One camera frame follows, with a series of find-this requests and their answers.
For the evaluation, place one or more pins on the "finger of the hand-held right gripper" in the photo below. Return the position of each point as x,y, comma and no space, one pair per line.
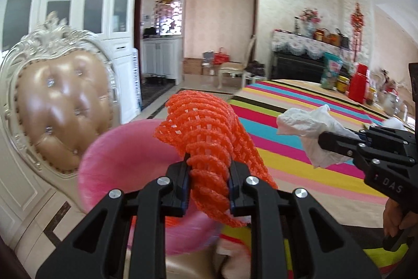
336,143
385,135

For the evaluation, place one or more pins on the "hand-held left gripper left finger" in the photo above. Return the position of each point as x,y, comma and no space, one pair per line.
183,187

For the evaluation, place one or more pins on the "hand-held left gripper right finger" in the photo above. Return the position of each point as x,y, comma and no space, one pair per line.
238,194

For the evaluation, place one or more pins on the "white tissue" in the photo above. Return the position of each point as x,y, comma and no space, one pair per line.
393,122
310,122

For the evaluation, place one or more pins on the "pink plastic bin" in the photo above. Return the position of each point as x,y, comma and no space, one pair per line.
130,151

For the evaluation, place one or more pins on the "orange foam fruit net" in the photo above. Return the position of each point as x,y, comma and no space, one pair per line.
202,122

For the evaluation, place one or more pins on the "person's right hand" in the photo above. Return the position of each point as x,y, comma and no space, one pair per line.
392,217

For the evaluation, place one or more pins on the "colourful striped tablecloth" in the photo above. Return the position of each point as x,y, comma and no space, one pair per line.
294,187

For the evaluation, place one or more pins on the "red thermos flask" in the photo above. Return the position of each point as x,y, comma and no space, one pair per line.
358,83

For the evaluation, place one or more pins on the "yellow-lidded jar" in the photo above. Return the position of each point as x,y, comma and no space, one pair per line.
343,84

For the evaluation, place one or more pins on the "green and pink snack bag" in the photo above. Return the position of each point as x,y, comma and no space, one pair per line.
331,69

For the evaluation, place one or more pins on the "dark floor mat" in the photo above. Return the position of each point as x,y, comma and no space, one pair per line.
155,92

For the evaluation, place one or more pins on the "dark handbag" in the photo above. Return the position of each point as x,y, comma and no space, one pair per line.
344,40

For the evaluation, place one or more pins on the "orange basket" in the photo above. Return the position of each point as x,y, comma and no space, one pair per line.
332,37

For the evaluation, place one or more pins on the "white floral lace cover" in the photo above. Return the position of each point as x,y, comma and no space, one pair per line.
294,42

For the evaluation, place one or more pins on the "dark clothes pile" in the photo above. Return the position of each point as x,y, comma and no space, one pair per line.
255,69

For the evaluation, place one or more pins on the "red and yellow basket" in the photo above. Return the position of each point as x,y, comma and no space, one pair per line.
318,35

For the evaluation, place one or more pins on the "white tower heater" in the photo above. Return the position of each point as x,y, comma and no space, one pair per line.
137,79

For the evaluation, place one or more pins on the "red hanging ornament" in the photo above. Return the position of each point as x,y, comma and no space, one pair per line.
356,20

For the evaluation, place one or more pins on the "cardboard box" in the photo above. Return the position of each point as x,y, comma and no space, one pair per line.
192,66

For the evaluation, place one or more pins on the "white dining chair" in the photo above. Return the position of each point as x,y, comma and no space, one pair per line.
232,67

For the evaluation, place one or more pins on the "vase of pink flowers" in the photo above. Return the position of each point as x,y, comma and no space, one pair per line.
311,17

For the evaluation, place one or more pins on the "low white cabinet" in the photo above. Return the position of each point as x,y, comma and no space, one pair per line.
161,58

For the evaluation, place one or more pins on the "grey paper bag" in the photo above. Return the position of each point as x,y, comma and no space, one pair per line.
208,58

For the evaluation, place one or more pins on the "red gift bag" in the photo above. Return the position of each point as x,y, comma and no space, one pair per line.
221,57

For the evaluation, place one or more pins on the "ornate white leather-backed chair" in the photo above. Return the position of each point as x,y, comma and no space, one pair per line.
62,102

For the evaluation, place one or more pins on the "black bag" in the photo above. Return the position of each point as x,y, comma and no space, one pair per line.
150,31

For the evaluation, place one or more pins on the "patterned glass screen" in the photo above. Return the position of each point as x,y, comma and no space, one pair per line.
168,17

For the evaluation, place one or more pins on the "dark wooden door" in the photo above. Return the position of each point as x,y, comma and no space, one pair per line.
139,17

